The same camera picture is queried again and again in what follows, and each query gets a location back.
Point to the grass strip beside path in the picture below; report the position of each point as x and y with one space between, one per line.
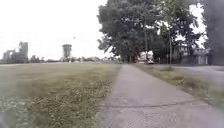
186 81

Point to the tall grey tower building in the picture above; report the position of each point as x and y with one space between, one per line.
66 50

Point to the grey concrete path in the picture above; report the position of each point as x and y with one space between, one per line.
143 96

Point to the grey asphalt road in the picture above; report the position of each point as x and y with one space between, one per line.
206 70

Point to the distant tall building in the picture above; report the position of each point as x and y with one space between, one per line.
22 51

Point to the low building behind trees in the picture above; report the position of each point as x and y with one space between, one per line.
196 56

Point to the large grass field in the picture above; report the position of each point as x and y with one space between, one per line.
53 90

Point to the group of large trees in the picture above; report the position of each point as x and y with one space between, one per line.
140 26

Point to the white car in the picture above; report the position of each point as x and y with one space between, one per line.
146 58

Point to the distant row of trees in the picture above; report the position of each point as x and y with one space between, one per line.
83 60

